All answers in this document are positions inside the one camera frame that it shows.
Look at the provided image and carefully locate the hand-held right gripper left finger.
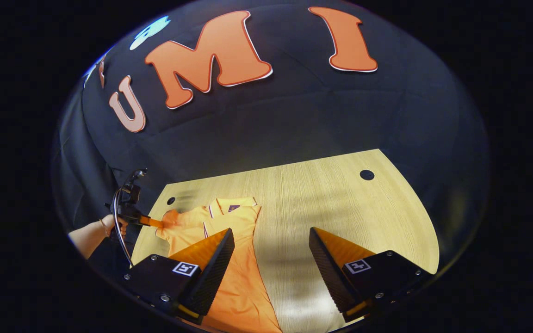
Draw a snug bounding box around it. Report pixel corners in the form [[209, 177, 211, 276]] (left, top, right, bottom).
[[122, 228, 236, 324]]

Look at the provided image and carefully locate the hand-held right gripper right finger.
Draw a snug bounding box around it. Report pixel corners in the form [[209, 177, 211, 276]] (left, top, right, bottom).
[[309, 227, 434, 323]]

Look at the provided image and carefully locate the black backdrop cloth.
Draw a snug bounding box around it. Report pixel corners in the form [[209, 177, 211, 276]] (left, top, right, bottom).
[[54, 0, 491, 278]]

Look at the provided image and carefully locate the orange T-shirt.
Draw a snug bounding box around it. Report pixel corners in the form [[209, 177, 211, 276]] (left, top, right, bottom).
[[155, 197, 282, 333]]

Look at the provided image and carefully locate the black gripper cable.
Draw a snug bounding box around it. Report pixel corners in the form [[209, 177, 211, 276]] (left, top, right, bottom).
[[112, 185, 134, 267]]

